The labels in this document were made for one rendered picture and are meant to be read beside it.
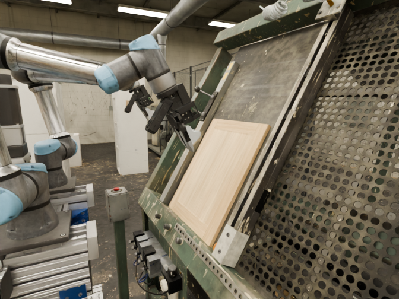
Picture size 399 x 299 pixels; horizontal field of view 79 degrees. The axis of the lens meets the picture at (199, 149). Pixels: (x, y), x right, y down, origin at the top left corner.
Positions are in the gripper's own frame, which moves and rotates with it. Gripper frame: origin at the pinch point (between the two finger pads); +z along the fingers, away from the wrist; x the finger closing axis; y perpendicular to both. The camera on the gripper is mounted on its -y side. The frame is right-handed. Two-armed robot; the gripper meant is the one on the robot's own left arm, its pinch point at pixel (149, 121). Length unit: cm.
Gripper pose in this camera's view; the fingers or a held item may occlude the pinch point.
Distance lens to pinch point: 143.0
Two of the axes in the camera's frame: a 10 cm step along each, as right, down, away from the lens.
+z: 4.3, 8.3, 3.6
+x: -4.0, -1.8, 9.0
